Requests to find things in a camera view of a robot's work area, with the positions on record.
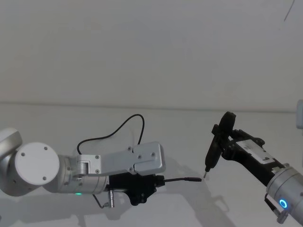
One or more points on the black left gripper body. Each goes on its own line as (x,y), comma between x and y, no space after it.
(132,183)

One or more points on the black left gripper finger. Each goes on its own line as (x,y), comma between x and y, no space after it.
(191,179)

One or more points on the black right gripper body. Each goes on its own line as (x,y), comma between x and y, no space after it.
(253,158)

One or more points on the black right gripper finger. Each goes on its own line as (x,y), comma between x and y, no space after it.
(227,151)
(236,135)

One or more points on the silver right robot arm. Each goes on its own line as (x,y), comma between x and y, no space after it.
(287,189)

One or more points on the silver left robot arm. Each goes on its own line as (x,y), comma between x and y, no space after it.
(38,165)

